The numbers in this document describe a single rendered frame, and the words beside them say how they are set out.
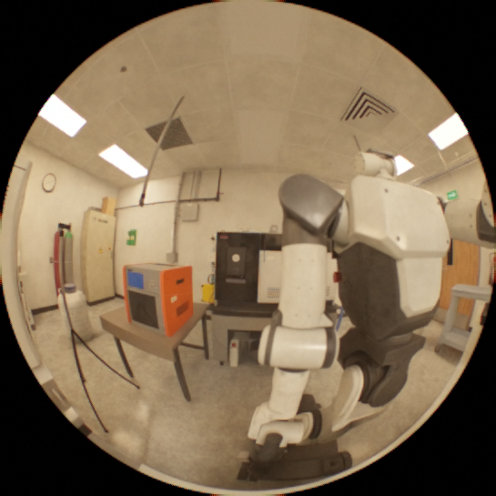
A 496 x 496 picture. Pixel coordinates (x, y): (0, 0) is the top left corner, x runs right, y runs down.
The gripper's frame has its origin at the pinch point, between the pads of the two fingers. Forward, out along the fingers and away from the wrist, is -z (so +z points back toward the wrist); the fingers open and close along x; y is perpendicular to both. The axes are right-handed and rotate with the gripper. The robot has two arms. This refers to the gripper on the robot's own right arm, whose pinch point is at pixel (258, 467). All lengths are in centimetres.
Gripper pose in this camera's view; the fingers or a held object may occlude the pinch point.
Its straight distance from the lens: 63.7
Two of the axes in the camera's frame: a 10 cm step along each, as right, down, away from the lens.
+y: 9.5, 0.1, -3.0
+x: -2.7, -4.0, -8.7
